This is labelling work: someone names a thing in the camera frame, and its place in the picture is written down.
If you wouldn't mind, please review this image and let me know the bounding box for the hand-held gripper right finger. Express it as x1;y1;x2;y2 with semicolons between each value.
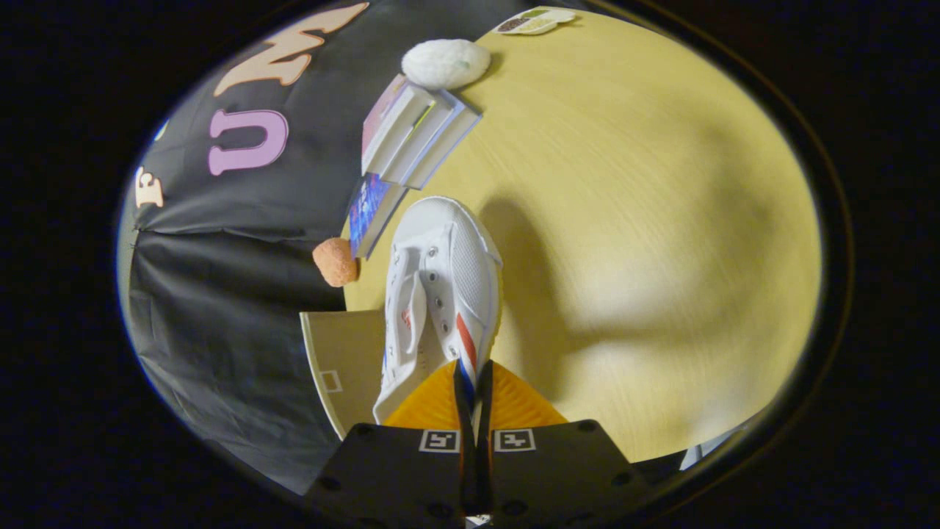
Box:
477;360;651;526

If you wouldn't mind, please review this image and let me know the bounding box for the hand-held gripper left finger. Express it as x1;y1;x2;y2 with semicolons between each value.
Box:
305;360;478;526

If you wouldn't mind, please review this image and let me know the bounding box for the beige fabric storage box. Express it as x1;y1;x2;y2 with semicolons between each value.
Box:
300;309;390;440

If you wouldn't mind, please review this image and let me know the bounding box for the white canvas shoe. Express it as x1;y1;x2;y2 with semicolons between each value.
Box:
372;195;505;427

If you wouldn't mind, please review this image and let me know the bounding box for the orange textured ball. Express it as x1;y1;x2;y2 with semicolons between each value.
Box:
312;237;361;288

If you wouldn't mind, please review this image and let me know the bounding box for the black backdrop cloth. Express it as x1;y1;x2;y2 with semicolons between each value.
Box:
117;0;529;493

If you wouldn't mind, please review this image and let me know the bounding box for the pale blue cover book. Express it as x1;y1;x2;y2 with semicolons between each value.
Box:
400;96;471;188

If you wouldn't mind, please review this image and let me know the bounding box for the white book green edge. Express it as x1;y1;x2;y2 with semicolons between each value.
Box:
378;92;452;181

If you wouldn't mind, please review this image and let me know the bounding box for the grey cover book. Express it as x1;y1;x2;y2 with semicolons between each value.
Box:
422;109;483;190

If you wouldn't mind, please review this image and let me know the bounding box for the pink cover book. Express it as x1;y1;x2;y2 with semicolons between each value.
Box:
360;73;434;173

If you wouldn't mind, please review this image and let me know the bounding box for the white fluffy ball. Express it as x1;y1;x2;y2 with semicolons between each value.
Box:
401;38;491;91

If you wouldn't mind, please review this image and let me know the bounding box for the small white compartment tray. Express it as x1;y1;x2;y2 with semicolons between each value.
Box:
493;7;577;36

